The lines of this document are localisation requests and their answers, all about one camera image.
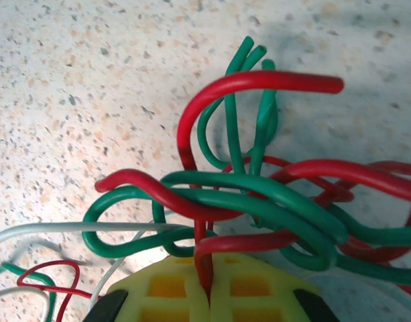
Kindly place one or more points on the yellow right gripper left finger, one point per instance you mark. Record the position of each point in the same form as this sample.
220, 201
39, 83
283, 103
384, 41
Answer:
138, 285

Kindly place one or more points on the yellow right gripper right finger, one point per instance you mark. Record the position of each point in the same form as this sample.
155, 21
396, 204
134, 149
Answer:
279, 285

